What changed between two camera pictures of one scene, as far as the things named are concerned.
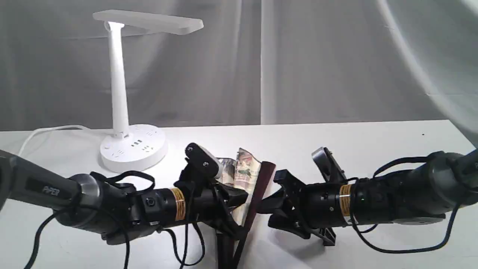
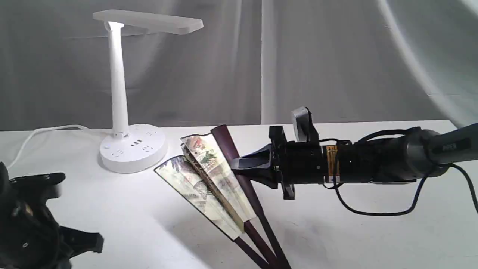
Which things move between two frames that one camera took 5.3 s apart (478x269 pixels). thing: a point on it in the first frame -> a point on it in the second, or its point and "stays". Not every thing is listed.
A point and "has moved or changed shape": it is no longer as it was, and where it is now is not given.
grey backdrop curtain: (253, 62) stays
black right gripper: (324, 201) -> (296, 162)
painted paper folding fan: (248, 179) has moved or changed shape
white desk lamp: (130, 149) stays
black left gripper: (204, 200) -> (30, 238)
